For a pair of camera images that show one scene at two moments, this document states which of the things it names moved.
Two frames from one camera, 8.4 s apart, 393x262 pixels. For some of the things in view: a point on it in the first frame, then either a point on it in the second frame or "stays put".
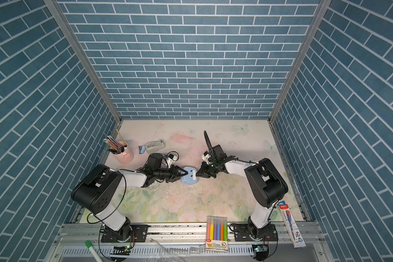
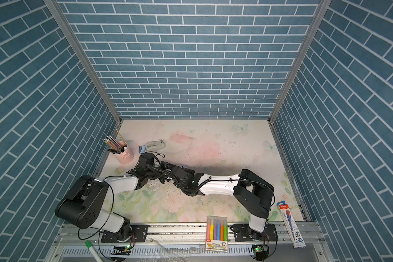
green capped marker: x=90 y=246 stays put
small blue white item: x=141 y=149 stays put
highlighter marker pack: x=216 y=234 stays put
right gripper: x=203 y=171 -> x=190 y=171
